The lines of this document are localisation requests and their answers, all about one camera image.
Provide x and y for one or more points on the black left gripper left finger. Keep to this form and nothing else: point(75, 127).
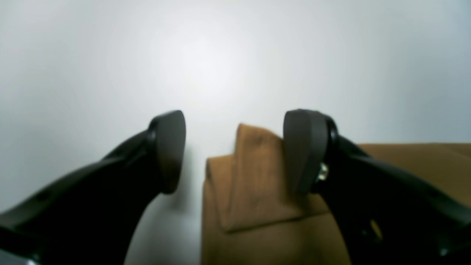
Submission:
point(89, 216)

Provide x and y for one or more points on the brown T-shirt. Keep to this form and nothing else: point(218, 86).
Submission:
point(250, 217)

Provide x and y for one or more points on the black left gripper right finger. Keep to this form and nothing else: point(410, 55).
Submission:
point(385, 215)

